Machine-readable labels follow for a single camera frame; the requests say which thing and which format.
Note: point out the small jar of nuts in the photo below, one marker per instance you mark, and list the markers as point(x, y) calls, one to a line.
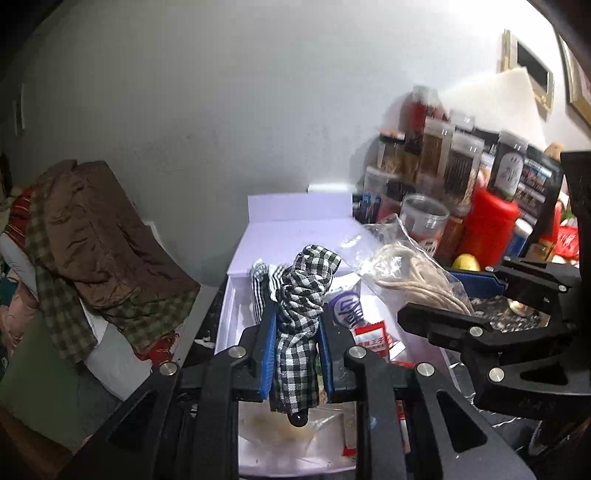
point(392, 154)

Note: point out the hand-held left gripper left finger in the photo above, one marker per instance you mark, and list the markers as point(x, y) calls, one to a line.
point(268, 360)

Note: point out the red striped cloth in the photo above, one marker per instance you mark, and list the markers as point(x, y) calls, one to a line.
point(23, 207)

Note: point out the blue tablet tube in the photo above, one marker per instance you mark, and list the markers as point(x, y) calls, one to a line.
point(521, 237)

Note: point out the gold picture frame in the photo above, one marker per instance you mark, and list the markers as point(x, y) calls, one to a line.
point(577, 83)

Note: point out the wide jar orange label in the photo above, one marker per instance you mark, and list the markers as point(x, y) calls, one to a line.
point(422, 219)

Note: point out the jar of red contents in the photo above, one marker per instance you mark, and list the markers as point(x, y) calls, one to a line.
point(422, 110)

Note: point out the white foam sheet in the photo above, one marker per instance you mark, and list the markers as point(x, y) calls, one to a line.
point(498, 106)

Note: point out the red plastic container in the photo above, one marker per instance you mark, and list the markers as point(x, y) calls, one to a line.
point(489, 226)

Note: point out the pile of brown plaid clothes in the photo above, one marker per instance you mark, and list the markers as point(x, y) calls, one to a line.
point(60, 314)

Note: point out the red snack packet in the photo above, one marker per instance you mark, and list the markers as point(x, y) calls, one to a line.
point(568, 240)

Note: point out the white wall panel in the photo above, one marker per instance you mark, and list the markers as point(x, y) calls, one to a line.
point(531, 69)

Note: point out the black stand-up pouch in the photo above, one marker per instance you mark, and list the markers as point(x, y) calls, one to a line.
point(542, 194)

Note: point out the jar of brown contents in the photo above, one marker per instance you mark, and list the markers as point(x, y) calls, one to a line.
point(450, 237)

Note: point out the brown label tall jar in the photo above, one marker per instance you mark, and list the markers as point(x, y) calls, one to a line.
point(434, 150)

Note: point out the tall jar of seeds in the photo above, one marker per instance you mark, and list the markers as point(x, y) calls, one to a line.
point(464, 168)

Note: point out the clear container of pens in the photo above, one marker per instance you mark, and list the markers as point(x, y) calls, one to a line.
point(378, 194)

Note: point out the black white checked cloth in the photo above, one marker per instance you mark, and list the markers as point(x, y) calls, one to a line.
point(298, 323)

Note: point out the pink cloth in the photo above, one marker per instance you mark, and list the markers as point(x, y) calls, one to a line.
point(16, 318)

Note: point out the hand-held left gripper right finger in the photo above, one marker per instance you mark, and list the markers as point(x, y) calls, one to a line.
point(327, 360)

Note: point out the yellow green fruit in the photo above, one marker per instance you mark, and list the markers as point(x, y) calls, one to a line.
point(466, 263)

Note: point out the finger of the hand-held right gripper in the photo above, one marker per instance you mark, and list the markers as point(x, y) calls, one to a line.
point(443, 323)
point(475, 281)

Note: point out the red white long sachet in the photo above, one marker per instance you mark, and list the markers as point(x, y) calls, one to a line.
point(371, 337)

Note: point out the white cardboard box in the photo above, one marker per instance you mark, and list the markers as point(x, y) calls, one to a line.
point(286, 240)

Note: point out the clear zip bag of snacks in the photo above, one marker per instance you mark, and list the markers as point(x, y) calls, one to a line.
point(277, 434)

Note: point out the purple white pouch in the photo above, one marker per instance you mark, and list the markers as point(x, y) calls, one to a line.
point(344, 307)

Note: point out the dark label clear jar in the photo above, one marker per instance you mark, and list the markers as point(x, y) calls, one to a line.
point(508, 166)

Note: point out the white cloth red print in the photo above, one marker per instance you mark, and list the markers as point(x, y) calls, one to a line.
point(120, 360)

